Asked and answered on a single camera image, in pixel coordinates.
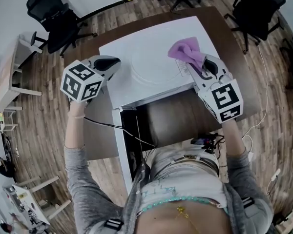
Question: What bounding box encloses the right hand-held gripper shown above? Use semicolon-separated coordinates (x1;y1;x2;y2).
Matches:
185;54;244;124

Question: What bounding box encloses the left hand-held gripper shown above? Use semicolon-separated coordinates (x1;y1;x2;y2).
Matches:
60;55;122;104

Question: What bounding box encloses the purple cloth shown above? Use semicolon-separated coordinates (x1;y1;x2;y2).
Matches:
167;36;209;76

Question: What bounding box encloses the white plate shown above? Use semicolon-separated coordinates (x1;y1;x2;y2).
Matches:
130;31;195;84

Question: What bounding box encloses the person's left forearm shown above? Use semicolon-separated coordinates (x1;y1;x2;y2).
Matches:
63;100;88;151

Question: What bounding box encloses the person's right forearm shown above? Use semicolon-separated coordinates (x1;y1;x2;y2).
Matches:
219;118;248;157

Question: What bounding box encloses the white board on table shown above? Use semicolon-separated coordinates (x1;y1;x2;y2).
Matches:
98;15;222;196

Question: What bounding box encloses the black waist-worn device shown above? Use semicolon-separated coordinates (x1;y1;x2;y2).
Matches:
190;133;225;155

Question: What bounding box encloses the belt with gold buckle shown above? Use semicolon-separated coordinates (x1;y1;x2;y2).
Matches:
170;154;220;175

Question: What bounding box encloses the light wood-top table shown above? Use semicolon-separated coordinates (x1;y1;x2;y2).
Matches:
0;34;43;112

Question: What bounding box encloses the person's white printed top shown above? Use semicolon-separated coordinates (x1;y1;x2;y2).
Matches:
134;149;229;215

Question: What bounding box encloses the small white stand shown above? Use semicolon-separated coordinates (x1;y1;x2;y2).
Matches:
0;108;19;134

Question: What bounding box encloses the person's gray cardigan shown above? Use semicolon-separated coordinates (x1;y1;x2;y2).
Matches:
63;144;275;234

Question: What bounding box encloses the person's chest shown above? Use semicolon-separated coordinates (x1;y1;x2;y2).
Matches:
135;198;232;234

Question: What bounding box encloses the white table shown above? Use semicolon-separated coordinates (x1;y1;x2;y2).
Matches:
2;174;73;228

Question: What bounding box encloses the black cable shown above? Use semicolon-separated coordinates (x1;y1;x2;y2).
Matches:
83;116;157;149

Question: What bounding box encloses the white cable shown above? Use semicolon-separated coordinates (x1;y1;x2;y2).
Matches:
241;44;270;141

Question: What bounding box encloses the black strap buckle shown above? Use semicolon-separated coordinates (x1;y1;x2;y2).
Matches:
240;196;254;208
104;217;125;233

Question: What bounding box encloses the gold pendant necklace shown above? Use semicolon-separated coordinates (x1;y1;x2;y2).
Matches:
174;205;198;231

